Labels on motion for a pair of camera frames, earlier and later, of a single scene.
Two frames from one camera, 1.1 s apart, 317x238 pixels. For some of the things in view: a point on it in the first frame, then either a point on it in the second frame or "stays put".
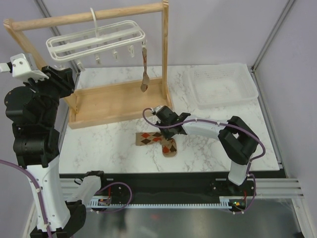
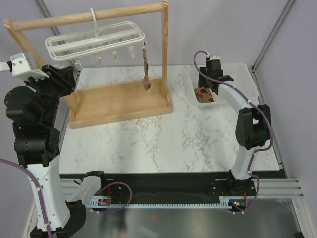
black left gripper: (63, 78) stays put
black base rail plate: (174, 184) stays put
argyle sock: (168, 146) -> (204, 95)
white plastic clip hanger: (76, 47) stays put
